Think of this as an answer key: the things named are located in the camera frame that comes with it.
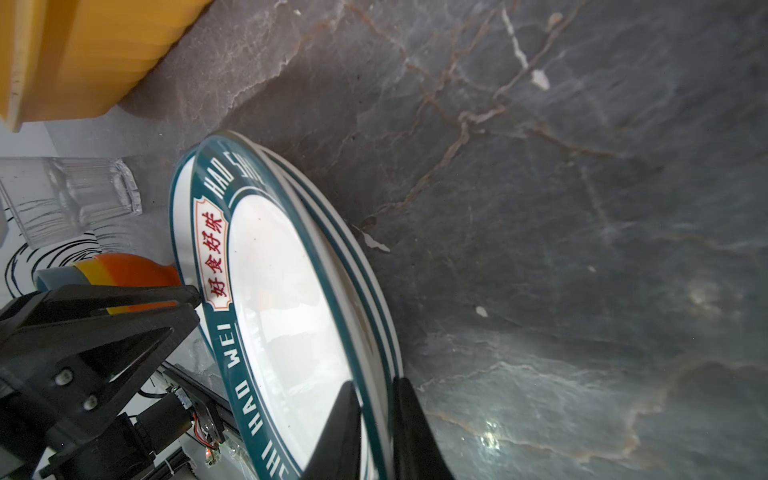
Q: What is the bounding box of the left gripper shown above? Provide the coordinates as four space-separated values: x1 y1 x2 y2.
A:
1 285 201 479

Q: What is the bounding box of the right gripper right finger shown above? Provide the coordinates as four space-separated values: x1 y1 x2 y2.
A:
393 377 454 480

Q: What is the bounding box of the yellow plastic bin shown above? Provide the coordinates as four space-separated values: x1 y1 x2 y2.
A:
1 1 208 132

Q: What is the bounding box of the blue bowl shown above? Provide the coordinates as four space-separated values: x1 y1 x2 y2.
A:
33 266 90 292

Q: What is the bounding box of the orange bowl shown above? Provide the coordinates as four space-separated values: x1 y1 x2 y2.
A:
93 253 182 287

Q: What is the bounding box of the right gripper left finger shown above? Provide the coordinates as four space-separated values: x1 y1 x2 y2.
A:
301 381 362 480

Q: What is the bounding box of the green rimmed white plate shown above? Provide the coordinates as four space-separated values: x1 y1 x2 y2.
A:
170 131 403 479

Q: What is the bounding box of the clear glass cup left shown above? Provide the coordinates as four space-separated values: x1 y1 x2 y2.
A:
1 157 143 248

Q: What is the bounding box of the yellow bowl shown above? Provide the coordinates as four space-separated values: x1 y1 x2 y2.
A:
74 258 147 315

